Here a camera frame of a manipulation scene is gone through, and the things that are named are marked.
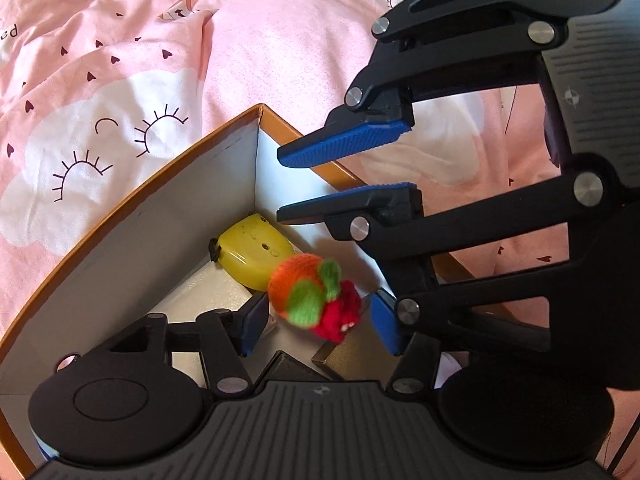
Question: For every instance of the knitted orange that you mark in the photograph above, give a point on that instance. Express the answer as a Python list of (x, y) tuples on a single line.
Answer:
[(290, 280)]

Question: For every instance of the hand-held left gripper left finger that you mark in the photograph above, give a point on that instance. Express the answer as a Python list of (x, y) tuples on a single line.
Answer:
[(255, 322)]

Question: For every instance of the yellow plastic case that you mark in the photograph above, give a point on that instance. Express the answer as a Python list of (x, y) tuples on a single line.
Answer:
[(250, 250)]

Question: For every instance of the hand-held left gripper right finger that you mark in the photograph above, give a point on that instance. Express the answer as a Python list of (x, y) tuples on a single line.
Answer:
[(385, 320)]

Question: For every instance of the orange cardboard box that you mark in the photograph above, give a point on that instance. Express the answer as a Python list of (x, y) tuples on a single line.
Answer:
[(125, 250)]

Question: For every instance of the knitted strawberry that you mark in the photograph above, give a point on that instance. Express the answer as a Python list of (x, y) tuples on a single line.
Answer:
[(340, 317)]

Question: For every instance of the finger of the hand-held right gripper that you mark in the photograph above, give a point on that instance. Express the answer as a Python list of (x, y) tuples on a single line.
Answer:
[(350, 200), (350, 142)]

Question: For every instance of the dark brown box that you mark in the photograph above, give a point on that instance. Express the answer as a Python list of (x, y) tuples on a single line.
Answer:
[(350, 360)]

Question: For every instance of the black box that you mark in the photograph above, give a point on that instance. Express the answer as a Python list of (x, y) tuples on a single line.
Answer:
[(290, 369)]

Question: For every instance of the pink printed duvet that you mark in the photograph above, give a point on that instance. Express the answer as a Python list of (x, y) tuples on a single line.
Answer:
[(275, 35)]

